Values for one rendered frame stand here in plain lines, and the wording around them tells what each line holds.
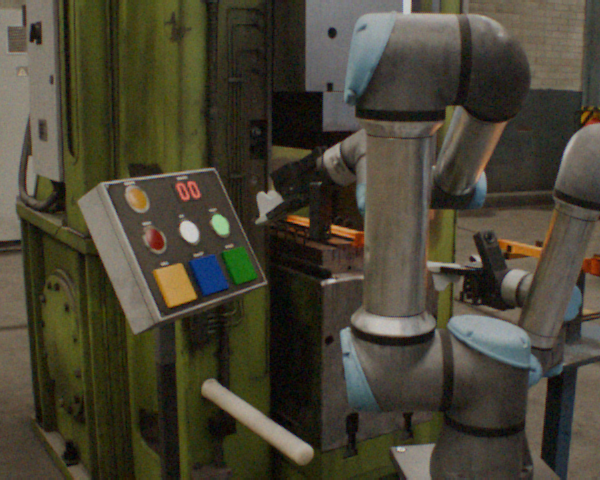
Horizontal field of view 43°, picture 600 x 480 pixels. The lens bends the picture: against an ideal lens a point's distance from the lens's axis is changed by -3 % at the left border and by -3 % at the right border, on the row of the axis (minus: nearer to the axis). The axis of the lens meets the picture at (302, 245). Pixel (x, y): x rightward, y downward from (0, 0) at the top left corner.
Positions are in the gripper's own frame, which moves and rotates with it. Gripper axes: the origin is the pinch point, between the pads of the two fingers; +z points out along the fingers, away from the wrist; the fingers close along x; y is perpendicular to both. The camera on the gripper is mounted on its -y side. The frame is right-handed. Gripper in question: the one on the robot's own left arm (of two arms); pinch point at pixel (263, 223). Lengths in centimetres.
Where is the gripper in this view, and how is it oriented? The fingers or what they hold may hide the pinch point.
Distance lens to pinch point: 156.0
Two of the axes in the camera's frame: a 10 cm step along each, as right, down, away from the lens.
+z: -7.4, 4.0, 5.5
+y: -4.2, -9.0, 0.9
